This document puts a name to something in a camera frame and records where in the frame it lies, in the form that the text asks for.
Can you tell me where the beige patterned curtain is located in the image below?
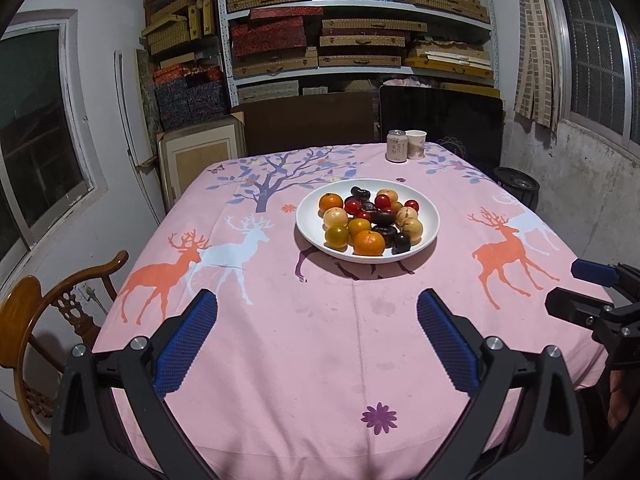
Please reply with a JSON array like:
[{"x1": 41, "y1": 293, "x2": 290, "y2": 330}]
[{"x1": 514, "y1": 0, "x2": 558, "y2": 133}]

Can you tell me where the large red patterned box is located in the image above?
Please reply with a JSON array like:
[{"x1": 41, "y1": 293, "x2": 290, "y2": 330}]
[{"x1": 231, "y1": 16, "x2": 306, "y2": 58}]

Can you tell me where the beverage can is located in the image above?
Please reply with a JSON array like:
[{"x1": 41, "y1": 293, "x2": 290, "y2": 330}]
[{"x1": 387, "y1": 129, "x2": 408, "y2": 163}]

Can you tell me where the barred window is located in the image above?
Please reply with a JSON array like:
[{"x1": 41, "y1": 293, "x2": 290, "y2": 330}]
[{"x1": 542, "y1": 0, "x2": 640, "y2": 148}]

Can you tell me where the white framed window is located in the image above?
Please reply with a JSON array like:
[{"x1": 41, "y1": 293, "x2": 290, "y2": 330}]
[{"x1": 0, "y1": 10, "x2": 108, "y2": 261}]

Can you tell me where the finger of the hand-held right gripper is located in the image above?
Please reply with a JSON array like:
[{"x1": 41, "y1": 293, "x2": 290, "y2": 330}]
[
  {"x1": 545, "y1": 287, "x2": 640, "y2": 345},
  {"x1": 571, "y1": 259, "x2": 640, "y2": 292}
]

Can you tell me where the stack of woven tan boxes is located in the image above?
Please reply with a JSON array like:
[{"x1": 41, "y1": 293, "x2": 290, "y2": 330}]
[
  {"x1": 141, "y1": 0, "x2": 218, "y2": 56},
  {"x1": 225, "y1": 0, "x2": 496, "y2": 103}
]

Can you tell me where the wooden chair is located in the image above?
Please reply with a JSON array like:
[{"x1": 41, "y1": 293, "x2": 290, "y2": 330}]
[{"x1": 0, "y1": 251, "x2": 129, "y2": 453}]

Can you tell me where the orange patterned box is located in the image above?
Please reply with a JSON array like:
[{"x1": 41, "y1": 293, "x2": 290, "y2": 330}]
[{"x1": 152, "y1": 62, "x2": 223, "y2": 86}]

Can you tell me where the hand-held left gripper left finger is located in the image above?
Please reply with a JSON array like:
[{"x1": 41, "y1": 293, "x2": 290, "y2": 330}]
[{"x1": 50, "y1": 289, "x2": 221, "y2": 480}]

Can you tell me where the white plate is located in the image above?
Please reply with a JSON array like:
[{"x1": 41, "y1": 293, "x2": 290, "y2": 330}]
[{"x1": 295, "y1": 178, "x2": 441, "y2": 264}]

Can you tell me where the white leaning board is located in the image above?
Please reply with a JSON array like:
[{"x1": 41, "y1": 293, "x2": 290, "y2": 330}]
[{"x1": 114, "y1": 49, "x2": 166, "y2": 221}]

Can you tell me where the cardboard box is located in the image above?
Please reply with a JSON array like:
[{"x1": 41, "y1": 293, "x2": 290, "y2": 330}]
[{"x1": 156, "y1": 114, "x2": 247, "y2": 206}]

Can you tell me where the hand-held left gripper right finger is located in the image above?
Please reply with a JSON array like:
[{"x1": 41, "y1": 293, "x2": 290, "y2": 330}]
[{"x1": 415, "y1": 289, "x2": 586, "y2": 480}]

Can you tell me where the brown wooden board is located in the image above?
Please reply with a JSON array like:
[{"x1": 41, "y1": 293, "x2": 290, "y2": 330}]
[{"x1": 231, "y1": 91, "x2": 381, "y2": 157}]

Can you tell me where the paper cup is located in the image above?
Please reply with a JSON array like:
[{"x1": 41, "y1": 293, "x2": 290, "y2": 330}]
[{"x1": 405, "y1": 130, "x2": 427, "y2": 161}]

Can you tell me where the person's right hand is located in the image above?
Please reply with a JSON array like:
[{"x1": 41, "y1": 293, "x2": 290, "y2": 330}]
[{"x1": 607, "y1": 370, "x2": 636, "y2": 428}]

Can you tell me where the black panel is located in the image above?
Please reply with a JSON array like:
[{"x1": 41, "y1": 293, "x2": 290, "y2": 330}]
[{"x1": 378, "y1": 85, "x2": 503, "y2": 171}]

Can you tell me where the flat red patterned box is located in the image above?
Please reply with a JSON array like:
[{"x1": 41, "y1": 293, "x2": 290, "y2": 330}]
[{"x1": 250, "y1": 6, "x2": 324, "y2": 19}]

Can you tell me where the green patterned board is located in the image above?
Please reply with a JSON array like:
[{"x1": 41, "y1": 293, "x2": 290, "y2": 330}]
[{"x1": 136, "y1": 50, "x2": 163, "y2": 131}]

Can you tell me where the pink deer print tablecloth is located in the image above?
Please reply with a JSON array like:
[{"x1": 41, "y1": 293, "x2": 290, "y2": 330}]
[{"x1": 92, "y1": 142, "x2": 616, "y2": 480}]

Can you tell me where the white metal shelf rack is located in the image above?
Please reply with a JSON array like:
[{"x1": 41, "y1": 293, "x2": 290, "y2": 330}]
[{"x1": 216, "y1": 0, "x2": 501, "y2": 106}]

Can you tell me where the blue patterned box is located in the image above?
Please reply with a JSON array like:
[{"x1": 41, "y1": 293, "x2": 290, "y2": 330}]
[
  {"x1": 154, "y1": 87, "x2": 191, "y2": 131},
  {"x1": 187, "y1": 80, "x2": 228, "y2": 120}
]

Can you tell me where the black round pot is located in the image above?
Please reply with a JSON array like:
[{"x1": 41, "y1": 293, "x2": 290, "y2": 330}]
[{"x1": 492, "y1": 166, "x2": 541, "y2": 211}]

